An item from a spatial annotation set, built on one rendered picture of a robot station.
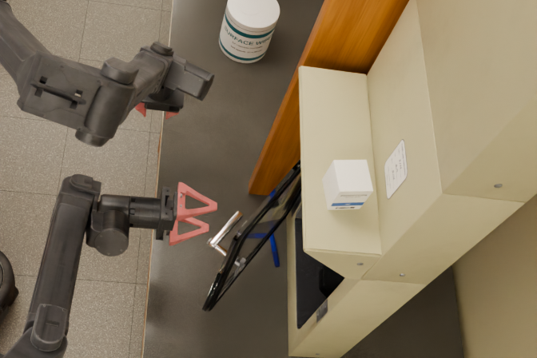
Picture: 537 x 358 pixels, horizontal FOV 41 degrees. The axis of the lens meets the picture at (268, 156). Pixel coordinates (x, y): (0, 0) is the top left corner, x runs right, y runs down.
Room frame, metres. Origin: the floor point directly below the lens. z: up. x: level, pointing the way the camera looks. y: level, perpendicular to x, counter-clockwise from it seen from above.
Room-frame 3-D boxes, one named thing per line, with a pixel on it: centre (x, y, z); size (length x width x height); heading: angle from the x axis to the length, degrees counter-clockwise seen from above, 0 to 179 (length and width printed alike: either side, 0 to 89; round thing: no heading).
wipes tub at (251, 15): (1.20, 0.18, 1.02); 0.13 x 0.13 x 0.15
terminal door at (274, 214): (0.63, -0.05, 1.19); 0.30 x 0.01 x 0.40; 164
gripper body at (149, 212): (0.54, 0.16, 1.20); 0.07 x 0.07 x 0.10; 22
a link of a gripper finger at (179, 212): (0.57, 0.09, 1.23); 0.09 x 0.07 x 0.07; 112
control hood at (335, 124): (0.62, -0.10, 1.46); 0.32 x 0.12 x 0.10; 20
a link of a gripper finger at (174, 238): (0.57, 0.09, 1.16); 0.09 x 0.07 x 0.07; 112
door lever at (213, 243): (0.56, 0.00, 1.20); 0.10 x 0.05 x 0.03; 164
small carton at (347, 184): (0.55, -0.12, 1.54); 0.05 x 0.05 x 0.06; 28
